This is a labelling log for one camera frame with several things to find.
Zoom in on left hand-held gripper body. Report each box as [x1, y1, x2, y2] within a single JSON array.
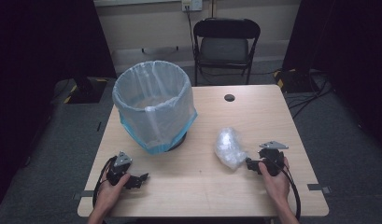
[[106, 150, 134, 188]]

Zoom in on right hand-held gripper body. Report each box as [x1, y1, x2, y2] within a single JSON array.
[[257, 140, 290, 177]]

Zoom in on clear plastic bag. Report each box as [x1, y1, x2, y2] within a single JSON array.
[[214, 126, 249, 171]]

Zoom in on black trash bin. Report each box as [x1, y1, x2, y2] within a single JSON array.
[[166, 132, 189, 153]]

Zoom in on trash bin with plastic liner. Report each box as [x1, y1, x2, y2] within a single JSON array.
[[111, 60, 199, 156]]

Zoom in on person's left hand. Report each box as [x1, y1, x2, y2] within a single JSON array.
[[94, 173, 132, 213]]

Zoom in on person's right hand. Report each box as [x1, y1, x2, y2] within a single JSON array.
[[259, 156, 291, 203]]

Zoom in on grey tape strip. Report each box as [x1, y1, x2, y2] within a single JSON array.
[[306, 183, 332, 195], [72, 189, 95, 201]]

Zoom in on stand base with striped tape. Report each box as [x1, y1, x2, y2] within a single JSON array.
[[63, 77, 109, 105], [273, 68, 321, 94]]

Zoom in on black folding chair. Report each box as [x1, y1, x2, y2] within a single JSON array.
[[192, 17, 262, 87]]

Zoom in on black curtain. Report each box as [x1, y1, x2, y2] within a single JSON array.
[[281, 0, 382, 150], [0, 0, 118, 217]]

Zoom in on flat grey floor stand base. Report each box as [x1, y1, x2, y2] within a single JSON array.
[[141, 46, 180, 54]]

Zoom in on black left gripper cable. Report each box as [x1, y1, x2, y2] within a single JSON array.
[[92, 155, 118, 209]]

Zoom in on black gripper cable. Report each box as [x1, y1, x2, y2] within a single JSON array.
[[266, 158, 303, 221], [92, 155, 118, 209]]

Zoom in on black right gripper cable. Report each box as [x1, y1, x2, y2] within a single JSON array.
[[266, 158, 303, 221]]

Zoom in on black floor cables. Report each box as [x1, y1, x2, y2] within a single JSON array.
[[285, 70, 335, 119]]

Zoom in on black plugged power cable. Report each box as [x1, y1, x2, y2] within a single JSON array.
[[184, 5, 196, 52]]

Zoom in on white wall outlet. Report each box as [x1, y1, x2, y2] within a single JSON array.
[[181, 0, 204, 13]]

